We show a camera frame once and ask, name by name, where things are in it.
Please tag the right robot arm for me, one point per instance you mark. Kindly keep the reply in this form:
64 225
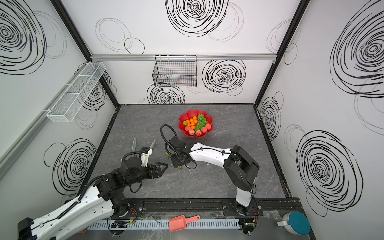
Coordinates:
241 168

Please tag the peach bottom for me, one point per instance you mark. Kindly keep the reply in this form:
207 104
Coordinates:
198 133

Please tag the white slotted cable duct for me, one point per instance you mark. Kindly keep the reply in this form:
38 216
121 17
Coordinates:
105 225

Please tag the white mesh wall shelf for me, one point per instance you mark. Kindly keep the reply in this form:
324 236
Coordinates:
83 92

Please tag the red flower fruit bowl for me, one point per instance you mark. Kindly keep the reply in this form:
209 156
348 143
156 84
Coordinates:
190 115

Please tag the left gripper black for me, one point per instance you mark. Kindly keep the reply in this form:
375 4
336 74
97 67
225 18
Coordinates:
152 171

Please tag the green grape bunch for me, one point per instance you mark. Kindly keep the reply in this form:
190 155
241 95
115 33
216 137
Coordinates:
202 121

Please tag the teal lidded white jug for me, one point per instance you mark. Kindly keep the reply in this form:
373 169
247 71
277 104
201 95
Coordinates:
295 223

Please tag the pink plastic scoop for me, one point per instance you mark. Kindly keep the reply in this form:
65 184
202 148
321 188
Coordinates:
180 222

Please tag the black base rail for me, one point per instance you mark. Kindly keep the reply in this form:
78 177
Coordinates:
228 207

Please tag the black wire basket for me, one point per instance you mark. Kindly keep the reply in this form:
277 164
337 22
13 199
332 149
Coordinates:
176 70

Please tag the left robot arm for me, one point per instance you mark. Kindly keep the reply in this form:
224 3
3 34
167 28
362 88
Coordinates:
102 198

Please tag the metal green-tipped tongs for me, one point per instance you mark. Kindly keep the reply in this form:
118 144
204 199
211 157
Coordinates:
136 147

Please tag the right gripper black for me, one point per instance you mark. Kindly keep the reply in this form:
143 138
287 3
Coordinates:
174 159

